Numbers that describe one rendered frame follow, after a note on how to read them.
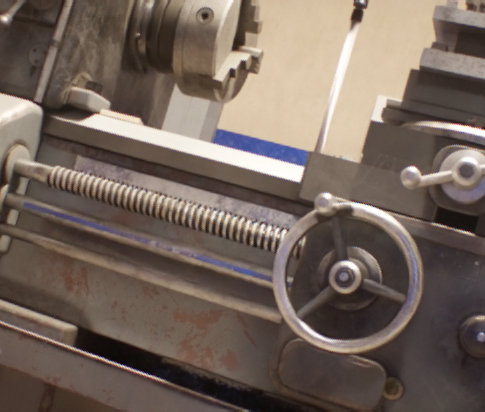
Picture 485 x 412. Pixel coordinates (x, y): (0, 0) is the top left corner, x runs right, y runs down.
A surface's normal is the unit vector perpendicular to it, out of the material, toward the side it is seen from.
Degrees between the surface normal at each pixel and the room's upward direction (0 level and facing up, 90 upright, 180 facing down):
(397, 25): 90
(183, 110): 90
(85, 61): 90
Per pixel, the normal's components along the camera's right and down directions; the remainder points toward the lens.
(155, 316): -0.27, -0.12
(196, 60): -0.39, 0.48
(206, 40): -0.34, 0.16
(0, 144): 0.92, 0.26
